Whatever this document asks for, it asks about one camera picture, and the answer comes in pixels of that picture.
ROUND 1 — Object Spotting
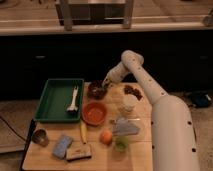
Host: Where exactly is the brown dried fruit pile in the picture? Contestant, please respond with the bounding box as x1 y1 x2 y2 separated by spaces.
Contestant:
124 85 142 100

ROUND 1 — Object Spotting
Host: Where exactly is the metal frame stand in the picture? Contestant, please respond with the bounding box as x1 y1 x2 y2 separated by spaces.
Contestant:
55 0 134 31

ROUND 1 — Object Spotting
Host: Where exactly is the metal cup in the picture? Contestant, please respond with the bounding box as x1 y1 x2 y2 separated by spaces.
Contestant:
31 129 49 147

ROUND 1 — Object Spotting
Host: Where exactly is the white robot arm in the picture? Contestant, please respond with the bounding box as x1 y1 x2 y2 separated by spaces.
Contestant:
102 50 200 171

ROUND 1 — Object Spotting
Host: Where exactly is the yellow banana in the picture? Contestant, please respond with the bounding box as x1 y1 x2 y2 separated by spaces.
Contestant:
80 120 87 144

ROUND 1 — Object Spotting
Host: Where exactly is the blue sponge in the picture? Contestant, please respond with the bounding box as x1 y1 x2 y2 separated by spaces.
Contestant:
52 135 73 159

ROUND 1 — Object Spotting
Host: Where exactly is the grey blue cloth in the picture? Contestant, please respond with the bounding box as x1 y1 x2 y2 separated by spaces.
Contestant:
113 120 140 135

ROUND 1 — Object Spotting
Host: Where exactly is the orange fruit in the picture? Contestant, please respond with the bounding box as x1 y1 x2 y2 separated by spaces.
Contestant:
100 130 113 145

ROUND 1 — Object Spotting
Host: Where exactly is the white dish brush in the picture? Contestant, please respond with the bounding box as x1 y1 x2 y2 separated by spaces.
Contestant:
67 86 78 112

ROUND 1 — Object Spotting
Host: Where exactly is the orange bowl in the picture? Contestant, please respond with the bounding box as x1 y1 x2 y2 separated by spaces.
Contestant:
82 102 107 126

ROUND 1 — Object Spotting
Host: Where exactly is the purple bowl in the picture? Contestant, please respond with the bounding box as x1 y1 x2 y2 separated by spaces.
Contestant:
87 80 107 100

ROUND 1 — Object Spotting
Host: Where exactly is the green cup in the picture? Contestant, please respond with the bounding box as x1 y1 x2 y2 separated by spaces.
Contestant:
115 136 129 152

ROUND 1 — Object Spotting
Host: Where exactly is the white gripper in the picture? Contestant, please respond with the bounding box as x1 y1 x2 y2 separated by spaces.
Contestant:
102 73 116 88

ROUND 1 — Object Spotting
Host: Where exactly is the green plastic tray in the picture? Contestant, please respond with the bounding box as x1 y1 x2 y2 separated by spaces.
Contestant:
35 78 84 123

